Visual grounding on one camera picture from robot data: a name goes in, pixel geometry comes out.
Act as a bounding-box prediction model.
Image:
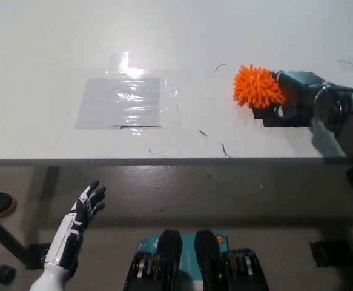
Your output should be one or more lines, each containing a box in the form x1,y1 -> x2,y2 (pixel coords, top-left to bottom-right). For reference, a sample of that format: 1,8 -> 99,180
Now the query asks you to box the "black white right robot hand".
271,70 -> 328,122

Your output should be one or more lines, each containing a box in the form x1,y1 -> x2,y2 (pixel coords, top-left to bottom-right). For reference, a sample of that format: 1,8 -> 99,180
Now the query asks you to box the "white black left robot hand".
44,179 -> 107,278

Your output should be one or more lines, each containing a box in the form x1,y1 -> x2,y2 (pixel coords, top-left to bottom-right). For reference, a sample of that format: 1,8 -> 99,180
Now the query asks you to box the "orange microfibre telescopic duster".
232,64 -> 286,110

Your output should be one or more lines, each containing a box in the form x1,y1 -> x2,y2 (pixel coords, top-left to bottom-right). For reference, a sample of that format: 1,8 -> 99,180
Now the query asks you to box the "grey clear tape patch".
73,50 -> 180,136

